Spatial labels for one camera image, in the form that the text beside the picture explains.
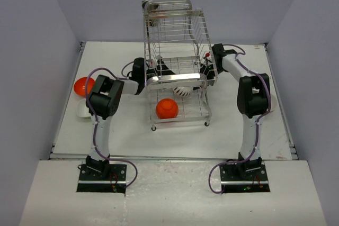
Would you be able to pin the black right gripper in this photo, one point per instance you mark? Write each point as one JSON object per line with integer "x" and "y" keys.
{"x": 210, "y": 81}

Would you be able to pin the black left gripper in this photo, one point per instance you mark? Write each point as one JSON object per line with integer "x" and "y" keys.
{"x": 164, "y": 71}

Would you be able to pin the black and white striped bowl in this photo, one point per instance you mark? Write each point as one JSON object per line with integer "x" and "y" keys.
{"x": 183, "y": 92}

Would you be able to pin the orange bowl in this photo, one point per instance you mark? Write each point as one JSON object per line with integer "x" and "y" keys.
{"x": 79, "y": 86}
{"x": 167, "y": 109}

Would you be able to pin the cream flower pattern bowl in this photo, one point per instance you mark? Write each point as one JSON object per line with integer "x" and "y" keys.
{"x": 274, "y": 103}

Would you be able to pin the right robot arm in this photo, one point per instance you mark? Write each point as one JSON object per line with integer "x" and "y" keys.
{"x": 253, "y": 103}

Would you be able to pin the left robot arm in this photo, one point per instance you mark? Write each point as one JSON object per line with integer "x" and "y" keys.
{"x": 103, "y": 101}

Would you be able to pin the stainless steel dish rack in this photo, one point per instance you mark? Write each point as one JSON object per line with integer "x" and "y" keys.
{"x": 182, "y": 40}

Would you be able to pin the metal cutlery holder cup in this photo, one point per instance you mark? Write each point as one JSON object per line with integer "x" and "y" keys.
{"x": 150, "y": 9}

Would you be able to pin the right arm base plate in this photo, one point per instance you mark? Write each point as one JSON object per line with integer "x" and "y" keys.
{"x": 233, "y": 180}

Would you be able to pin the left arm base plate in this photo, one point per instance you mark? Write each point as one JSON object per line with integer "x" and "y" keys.
{"x": 112, "y": 180}

